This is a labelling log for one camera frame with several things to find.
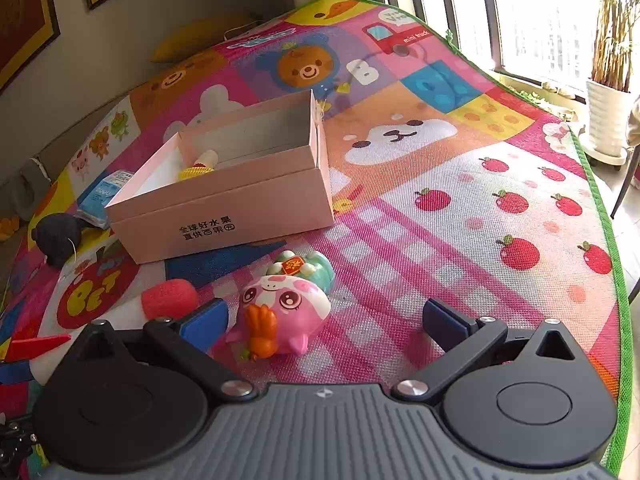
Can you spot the grey neck pillow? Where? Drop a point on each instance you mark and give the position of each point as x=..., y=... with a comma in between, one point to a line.
x=28, y=187

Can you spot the white red foam rocket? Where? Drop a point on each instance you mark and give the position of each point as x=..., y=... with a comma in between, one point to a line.
x=173, y=298

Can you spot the white plant pot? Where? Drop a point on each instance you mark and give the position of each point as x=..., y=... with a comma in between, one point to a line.
x=608, y=118

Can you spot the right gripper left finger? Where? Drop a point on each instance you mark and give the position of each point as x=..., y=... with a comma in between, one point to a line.
x=182, y=345

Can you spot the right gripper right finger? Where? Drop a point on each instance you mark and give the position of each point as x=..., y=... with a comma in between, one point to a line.
x=468, y=345

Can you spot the green potted palm plant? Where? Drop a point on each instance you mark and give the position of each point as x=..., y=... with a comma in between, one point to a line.
x=614, y=43

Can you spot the yellow toy corn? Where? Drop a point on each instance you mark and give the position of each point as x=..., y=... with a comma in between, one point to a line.
x=193, y=172

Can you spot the colourful cartoon play mat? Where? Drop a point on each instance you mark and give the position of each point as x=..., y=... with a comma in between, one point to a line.
x=445, y=185

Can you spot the yellow pink cupcake toy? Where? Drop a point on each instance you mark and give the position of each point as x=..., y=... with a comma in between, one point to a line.
x=208, y=159

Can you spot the beige sofa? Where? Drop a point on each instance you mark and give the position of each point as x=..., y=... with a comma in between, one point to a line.
x=19, y=266

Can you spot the pink cardboard box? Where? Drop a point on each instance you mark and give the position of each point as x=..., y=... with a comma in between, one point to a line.
x=272, y=180

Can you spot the pink round cartoon toy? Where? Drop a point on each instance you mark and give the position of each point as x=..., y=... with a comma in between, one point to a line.
x=279, y=312

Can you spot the blue wet wipes pack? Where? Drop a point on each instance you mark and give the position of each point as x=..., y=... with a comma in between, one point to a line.
x=92, y=207

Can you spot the yellow cushion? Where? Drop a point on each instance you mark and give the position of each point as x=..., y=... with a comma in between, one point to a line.
x=190, y=39

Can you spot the black plush cat toy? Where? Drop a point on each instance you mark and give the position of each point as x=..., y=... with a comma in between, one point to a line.
x=58, y=237

